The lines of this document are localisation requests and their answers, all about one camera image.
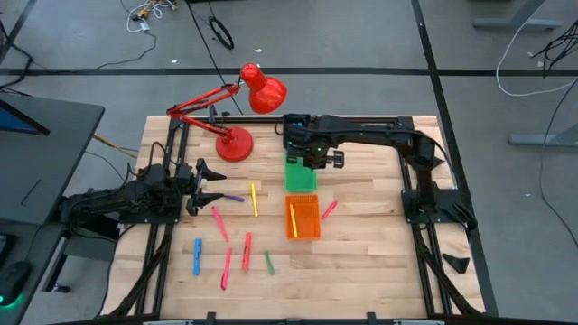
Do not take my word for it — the black desk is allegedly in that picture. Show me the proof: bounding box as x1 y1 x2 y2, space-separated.
0 92 107 227
0 220 67 325

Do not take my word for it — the black plastic basket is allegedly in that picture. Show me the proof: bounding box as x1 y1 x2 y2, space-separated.
282 112 313 136

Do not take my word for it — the white floor cable bundle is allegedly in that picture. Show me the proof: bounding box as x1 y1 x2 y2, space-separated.
125 0 178 33

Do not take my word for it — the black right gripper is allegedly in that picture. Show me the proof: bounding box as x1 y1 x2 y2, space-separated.
284 125 346 171

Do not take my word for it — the green plastic basket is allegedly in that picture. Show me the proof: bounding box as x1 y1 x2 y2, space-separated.
284 152 319 194

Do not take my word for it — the monitor with blue screen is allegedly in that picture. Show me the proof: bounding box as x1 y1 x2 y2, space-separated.
0 97 51 137

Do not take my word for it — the red desk lamp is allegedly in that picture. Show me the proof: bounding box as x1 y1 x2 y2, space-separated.
165 62 289 163

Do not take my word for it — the yellow floor cable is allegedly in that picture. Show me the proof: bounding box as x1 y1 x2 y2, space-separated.
92 134 139 159

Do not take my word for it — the black floor cable bundle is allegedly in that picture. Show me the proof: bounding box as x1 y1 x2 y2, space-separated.
531 20 578 79

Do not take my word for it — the orange plastic basket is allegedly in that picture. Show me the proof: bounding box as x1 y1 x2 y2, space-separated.
284 193 322 242

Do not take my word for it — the grey desk foot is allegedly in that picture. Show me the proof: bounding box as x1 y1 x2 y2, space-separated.
508 122 578 148
472 0 564 32

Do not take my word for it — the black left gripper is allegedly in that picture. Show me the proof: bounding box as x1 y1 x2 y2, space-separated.
173 157 228 218

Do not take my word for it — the pink marker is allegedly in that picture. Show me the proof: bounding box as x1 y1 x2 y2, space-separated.
321 200 340 221
241 231 253 272
219 246 233 292
210 205 230 244

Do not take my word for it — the black computer mouse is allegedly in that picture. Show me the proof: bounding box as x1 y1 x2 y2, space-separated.
0 260 33 307

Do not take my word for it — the black aluminium table frame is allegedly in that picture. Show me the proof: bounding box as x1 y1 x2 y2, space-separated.
101 115 487 325

